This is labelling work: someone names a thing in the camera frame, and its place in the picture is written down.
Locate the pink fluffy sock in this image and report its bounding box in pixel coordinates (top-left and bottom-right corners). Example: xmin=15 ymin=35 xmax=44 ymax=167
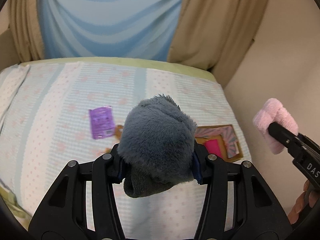
xmin=253 ymin=98 xmax=298 ymax=154

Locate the magenta soft pouch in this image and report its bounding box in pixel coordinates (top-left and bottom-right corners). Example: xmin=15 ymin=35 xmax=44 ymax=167
xmin=204 ymin=139 xmax=222 ymax=158

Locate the grey fluffy sock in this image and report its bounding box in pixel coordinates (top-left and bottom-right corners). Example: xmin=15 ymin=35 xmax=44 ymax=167
xmin=117 ymin=94 xmax=197 ymax=198

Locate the purple plastic pouch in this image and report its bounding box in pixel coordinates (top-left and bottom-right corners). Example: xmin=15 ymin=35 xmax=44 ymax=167
xmin=88 ymin=106 xmax=116 ymax=140

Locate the brown plush toy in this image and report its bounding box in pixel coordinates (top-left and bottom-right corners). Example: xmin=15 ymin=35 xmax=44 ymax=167
xmin=114 ymin=125 xmax=124 ymax=140

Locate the person right hand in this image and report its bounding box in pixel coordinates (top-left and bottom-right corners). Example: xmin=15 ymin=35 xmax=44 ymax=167
xmin=287 ymin=180 xmax=319 ymax=224

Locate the pink patterned cardboard box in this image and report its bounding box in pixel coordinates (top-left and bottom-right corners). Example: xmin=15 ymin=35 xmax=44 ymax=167
xmin=195 ymin=124 xmax=243 ymax=163

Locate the blue pink patterned bedspread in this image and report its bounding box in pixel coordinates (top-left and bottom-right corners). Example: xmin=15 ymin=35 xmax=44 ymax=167
xmin=1 ymin=62 xmax=251 ymax=227

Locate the right beige curtain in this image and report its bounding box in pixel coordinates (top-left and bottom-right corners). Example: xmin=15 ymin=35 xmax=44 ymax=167
xmin=167 ymin=0 xmax=268 ymax=87

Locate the beige curtain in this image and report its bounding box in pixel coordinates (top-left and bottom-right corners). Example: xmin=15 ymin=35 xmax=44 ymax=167
xmin=167 ymin=0 xmax=268 ymax=87
xmin=9 ymin=0 xmax=44 ymax=62

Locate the green mattress sheet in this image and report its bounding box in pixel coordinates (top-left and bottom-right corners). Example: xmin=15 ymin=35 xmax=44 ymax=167
xmin=20 ymin=57 xmax=217 ymax=82

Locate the grey headboard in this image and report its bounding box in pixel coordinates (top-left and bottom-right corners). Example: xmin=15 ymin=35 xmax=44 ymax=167
xmin=0 ymin=28 xmax=20 ymax=70

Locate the left beige curtain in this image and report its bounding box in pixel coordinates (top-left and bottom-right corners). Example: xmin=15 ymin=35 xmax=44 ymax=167
xmin=9 ymin=0 xmax=44 ymax=62

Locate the light blue hanging sheet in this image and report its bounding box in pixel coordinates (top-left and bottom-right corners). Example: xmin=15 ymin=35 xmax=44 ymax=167
xmin=38 ymin=0 xmax=182 ymax=61

